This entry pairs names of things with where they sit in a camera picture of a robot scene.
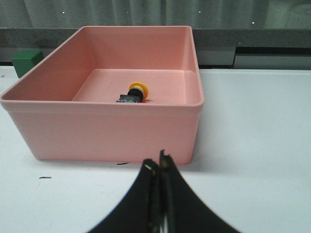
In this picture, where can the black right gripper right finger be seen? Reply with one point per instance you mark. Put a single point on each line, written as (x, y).
(183, 210)

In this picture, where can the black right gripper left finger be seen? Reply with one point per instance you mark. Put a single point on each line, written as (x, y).
(138, 211)

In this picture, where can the yellow push button switch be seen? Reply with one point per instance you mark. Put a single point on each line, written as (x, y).
(137, 93)

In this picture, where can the pink plastic bin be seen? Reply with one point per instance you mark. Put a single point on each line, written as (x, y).
(65, 107)

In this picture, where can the grey stone counter ledge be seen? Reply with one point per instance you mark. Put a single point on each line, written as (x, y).
(215, 48)

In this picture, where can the green cube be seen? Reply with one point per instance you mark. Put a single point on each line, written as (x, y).
(25, 60)

